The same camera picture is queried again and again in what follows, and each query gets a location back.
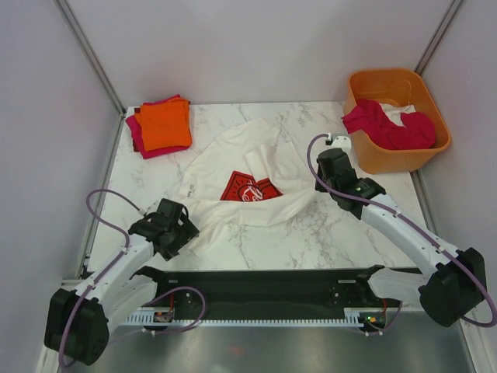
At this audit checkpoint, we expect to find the white t shirt red print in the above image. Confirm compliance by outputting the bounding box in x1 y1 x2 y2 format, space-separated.
175 118 315 252

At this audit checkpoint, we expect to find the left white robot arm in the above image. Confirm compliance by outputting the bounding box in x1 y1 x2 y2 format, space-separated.
43 199 200 365

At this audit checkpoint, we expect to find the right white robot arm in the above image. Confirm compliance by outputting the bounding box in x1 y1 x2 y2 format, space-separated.
316 148 488 327

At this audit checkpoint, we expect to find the crimson t shirt in basket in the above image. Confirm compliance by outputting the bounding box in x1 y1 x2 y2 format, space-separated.
342 99 436 150

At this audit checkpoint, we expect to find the white t shirt in basket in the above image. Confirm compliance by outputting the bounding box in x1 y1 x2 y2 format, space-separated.
381 103 416 127

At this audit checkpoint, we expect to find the pink folded t shirt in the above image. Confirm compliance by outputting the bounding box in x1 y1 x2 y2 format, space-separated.
126 95 191 159

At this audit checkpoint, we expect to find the orange folded t shirt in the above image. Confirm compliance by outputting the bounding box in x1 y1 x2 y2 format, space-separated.
137 97 193 152

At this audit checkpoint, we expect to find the orange plastic basket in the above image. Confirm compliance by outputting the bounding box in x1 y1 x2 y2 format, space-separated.
342 68 452 174

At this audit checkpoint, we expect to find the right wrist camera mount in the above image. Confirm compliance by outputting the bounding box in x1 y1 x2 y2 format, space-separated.
325 134 353 155

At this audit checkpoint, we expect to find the white slotted cable duct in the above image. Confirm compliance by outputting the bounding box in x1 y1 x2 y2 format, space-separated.
122 309 363 328

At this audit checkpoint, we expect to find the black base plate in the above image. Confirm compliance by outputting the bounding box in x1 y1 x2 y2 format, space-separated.
137 267 398 321

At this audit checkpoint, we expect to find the right aluminium corner post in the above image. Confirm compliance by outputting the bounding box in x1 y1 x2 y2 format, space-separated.
414 0 466 76

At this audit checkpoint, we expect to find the aluminium corner post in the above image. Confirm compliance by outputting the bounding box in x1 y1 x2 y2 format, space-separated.
52 0 127 116
414 0 466 76

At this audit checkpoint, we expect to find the left aluminium corner post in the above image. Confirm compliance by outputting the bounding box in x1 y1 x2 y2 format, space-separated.
52 0 127 116

